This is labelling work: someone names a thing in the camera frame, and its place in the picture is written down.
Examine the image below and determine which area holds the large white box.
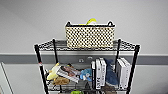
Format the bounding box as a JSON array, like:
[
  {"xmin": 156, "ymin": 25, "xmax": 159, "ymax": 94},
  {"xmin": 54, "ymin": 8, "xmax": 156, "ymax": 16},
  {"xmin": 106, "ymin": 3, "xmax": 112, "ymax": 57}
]
[{"xmin": 115, "ymin": 56, "xmax": 133, "ymax": 91}]

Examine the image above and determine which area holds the green yellow toy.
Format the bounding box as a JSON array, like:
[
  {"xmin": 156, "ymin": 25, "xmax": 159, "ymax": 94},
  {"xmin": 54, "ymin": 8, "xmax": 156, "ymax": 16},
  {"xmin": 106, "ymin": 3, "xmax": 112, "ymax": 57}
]
[{"xmin": 70, "ymin": 89, "xmax": 82, "ymax": 94}]

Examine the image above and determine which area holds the flat printed picture box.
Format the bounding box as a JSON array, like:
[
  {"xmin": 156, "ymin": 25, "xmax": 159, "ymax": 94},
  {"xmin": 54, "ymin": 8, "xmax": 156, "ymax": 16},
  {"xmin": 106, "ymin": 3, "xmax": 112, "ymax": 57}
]
[{"xmin": 56, "ymin": 64, "xmax": 83, "ymax": 84}]

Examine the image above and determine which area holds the small blue toy pack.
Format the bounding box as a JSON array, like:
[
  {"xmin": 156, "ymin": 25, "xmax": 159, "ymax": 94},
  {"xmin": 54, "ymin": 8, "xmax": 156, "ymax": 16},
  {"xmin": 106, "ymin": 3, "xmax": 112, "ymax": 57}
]
[{"xmin": 79, "ymin": 68, "xmax": 94, "ymax": 83}]

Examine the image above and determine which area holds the black wire shelf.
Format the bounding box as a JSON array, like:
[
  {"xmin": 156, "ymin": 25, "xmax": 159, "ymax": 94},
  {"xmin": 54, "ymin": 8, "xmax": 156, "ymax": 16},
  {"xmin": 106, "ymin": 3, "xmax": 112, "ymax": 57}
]
[{"xmin": 33, "ymin": 37, "xmax": 141, "ymax": 94}]

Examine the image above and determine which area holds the blue bag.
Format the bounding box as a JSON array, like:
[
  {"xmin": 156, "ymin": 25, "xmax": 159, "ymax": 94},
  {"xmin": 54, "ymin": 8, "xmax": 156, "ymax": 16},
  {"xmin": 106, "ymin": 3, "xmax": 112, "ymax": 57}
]
[{"xmin": 104, "ymin": 59, "xmax": 120, "ymax": 87}]

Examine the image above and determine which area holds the tall white box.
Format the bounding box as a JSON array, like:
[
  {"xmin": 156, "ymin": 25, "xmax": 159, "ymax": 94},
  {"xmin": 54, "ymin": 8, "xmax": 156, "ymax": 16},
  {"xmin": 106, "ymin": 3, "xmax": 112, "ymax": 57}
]
[{"xmin": 91, "ymin": 57, "xmax": 108, "ymax": 90}]

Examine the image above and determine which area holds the yellow white bird plush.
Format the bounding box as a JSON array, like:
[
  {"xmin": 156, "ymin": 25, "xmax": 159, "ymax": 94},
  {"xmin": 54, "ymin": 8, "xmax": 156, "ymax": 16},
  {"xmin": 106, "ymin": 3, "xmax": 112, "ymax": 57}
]
[{"xmin": 86, "ymin": 17, "xmax": 98, "ymax": 26}]

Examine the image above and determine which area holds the black pointed bag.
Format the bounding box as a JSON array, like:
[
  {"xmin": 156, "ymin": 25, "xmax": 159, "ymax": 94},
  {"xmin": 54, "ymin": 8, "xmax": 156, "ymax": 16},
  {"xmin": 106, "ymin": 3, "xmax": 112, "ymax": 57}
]
[{"xmin": 84, "ymin": 82, "xmax": 93, "ymax": 94}]

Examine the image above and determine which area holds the white wall socket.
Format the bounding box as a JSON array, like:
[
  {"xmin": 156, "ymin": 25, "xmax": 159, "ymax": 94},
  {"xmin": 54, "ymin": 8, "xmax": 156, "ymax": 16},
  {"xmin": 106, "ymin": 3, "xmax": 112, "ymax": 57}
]
[
  {"xmin": 78, "ymin": 57, "xmax": 85, "ymax": 64},
  {"xmin": 87, "ymin": 56, "xmax": 94, "ymax": 62}
]

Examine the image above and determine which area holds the pale spotted woven basket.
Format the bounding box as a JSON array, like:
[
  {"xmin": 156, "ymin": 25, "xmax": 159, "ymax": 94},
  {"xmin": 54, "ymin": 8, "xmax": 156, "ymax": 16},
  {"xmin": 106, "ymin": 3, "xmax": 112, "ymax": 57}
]
[{"xmin": 64, "ymin": 20, "xmax": 116, "ymax": 50}]

